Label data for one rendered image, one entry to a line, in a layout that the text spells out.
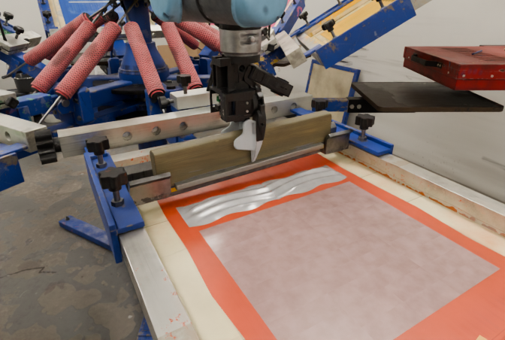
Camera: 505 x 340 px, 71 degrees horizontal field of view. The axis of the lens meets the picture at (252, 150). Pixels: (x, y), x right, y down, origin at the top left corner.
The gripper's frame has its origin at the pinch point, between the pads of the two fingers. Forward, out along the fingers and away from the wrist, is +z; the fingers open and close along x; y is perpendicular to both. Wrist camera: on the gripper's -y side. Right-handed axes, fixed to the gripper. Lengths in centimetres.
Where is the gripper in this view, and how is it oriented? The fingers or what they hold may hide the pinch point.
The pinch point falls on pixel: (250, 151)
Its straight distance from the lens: 73.3
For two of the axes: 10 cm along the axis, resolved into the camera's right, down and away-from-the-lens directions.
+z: 0.0, 9.2, 4.0
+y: -8.6, 2.0, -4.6
